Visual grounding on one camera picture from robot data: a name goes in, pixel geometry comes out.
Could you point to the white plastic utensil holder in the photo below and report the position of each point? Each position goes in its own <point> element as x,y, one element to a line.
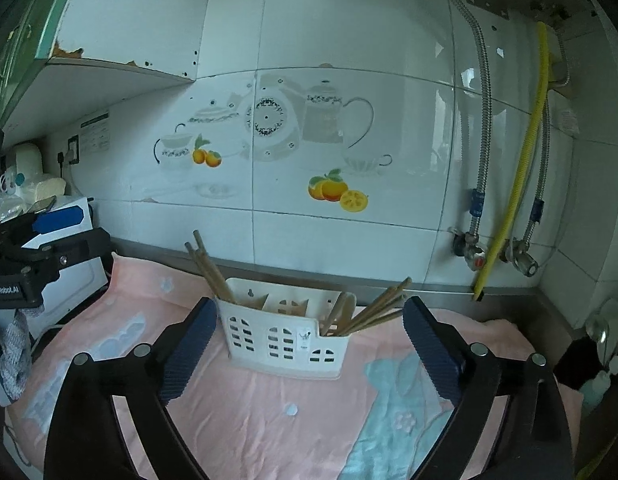
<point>269,345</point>

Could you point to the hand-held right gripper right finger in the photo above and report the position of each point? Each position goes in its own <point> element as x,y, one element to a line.
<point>431,355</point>

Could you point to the pink and blue towel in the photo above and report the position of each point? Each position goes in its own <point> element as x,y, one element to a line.
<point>269,410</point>

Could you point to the white kitchen appliance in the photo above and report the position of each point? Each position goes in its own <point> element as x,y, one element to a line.
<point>81,295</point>

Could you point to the clear plastic bag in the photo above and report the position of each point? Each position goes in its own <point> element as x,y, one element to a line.
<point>6,207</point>

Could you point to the dark pot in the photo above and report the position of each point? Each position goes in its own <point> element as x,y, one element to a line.
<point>581,360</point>

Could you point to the cream plastic appliance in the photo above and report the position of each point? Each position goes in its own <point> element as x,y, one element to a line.
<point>29,160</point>

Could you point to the black phone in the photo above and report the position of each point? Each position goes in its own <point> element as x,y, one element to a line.
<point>43,205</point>

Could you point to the green wall cabinet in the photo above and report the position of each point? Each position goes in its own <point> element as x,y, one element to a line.
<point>114,10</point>

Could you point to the wall socket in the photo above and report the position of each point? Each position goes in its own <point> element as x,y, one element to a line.
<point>74,149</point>

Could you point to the metal ladle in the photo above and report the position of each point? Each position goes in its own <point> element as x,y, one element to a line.
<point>606,322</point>

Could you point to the white wall label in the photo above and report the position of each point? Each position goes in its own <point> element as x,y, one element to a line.
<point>96,132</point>

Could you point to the beige pad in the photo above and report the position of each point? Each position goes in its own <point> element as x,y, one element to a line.
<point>46,187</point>

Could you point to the pale plastic bottle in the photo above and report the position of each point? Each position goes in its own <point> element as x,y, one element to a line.
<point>596,385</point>

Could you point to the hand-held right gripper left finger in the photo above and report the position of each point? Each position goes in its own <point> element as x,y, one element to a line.
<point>189,355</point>

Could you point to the metal valve with red mark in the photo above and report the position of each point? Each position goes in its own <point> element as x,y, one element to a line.
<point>471,255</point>

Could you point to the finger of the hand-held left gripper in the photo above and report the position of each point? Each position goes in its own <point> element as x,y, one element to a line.
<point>59,220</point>
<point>84,250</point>

